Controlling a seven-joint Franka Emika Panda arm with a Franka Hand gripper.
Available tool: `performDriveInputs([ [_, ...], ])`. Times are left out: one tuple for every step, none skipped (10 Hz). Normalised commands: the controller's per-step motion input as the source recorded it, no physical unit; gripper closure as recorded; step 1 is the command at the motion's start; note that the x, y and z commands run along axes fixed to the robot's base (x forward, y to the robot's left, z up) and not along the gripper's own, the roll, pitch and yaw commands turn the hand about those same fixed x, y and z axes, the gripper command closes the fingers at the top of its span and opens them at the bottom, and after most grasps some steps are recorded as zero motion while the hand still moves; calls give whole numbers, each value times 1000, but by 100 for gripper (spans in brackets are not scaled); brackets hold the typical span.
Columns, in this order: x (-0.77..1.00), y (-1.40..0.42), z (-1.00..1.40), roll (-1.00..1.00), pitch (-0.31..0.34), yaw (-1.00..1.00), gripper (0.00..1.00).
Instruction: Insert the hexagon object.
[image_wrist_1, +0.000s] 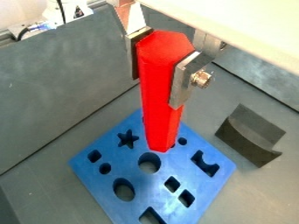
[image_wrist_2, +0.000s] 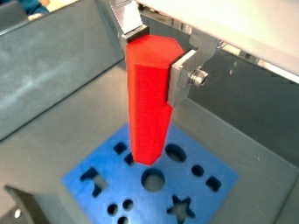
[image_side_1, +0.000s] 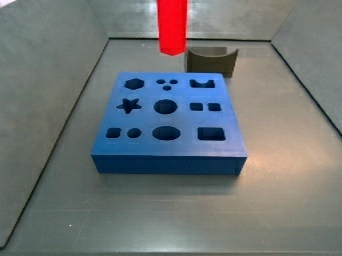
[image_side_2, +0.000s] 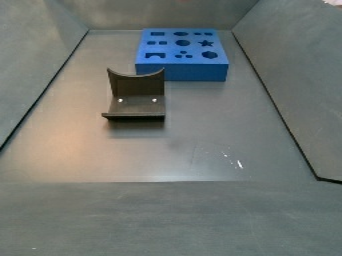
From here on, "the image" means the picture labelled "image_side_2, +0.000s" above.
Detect blue shape sorter block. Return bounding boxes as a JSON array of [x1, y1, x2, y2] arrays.
[[135, 28, 228, 82]]

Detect black curved holder bracket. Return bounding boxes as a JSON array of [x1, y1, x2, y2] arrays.
[[101, 69, 166, 120]]

